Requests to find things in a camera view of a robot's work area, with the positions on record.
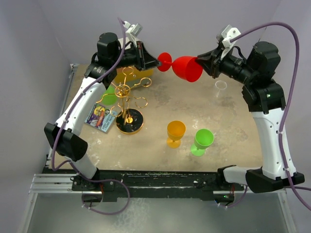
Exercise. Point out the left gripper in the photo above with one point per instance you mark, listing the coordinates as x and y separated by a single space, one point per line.
145 60

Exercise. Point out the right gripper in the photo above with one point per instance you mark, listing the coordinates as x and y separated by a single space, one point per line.
211 61

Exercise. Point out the red wine glass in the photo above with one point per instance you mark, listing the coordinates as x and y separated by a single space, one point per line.
184 67

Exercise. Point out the green wine glass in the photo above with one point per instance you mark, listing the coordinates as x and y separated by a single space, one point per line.
109 97
203 139

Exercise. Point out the gold wine glass rack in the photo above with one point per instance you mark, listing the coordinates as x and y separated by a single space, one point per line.
129 120

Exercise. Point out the orange wine glass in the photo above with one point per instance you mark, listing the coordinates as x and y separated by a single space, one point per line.
175 131

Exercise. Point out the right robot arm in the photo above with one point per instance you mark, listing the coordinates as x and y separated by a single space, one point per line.
266 102

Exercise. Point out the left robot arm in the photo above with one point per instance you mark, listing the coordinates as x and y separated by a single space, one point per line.
63 135

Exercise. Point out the clear plastic wine glass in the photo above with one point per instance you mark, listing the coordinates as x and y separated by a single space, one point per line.
220 88

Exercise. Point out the round mini drawer chest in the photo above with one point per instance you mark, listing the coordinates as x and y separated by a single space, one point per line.
132 75

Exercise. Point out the children's paperback book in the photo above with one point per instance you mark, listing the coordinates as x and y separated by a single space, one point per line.
100 117

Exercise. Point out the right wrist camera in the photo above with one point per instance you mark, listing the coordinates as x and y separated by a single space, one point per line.
224 39

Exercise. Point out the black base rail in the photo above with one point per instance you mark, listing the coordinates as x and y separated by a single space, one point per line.
116 184

